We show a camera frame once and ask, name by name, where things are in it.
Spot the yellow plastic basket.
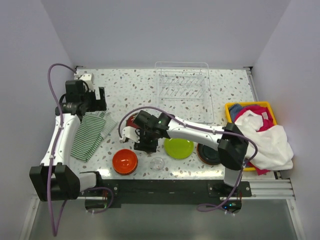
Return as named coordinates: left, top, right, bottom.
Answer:
left=225, top=102, right=279, bottom=176

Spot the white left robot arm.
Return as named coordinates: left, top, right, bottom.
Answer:
left=29, top=74, right=107, bottom=202

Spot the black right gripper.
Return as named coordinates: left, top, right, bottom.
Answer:
left=134, top=128, right=159, bottom=154

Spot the orange bowl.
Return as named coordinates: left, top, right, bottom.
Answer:
left=112, top=149, right=138, bottom=175

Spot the white towel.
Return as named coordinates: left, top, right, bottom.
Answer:
left=233, top=109, right=295, bottom=172

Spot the clear glass cup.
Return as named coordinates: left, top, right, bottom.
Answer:
left=150, top=157, right=165, bottom=171

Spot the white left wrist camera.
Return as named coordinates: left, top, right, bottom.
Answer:
left=74, top=73, right=95, bottom=92

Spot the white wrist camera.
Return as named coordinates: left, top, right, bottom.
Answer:
left=74, top=73, right=95, bottom=92
left=120, top=126, right=140, bottom=143

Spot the lime green plate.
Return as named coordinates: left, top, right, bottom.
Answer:
left=164, top=138, right=194, bottom=160

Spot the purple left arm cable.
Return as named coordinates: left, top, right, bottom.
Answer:
left=46, top=63, right=115, bottom=237

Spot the pink cloth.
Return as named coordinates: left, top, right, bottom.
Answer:
left=234, top=105, right=274, bottom=176

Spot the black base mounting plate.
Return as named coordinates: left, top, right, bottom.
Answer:
left=74, top=178, right=252, bottom=210

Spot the clear wire dish rack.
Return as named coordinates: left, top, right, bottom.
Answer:
left=154, top=61, right=215, bottom=124

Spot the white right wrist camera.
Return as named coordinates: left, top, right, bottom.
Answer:
left=120, top=126, right=140, bottom=143

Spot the blue cloth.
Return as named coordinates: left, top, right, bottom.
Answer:
left=228, top=103, right=245, bottom=123

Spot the green white striped cloth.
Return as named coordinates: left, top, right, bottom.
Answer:
left=71, top=111, right=117, bottom=162

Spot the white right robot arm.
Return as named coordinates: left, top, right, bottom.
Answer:
left=133, top=110, right=249, bottom=197

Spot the red floral plate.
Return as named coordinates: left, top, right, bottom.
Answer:
left=126, top=113, right=140, bottom=129

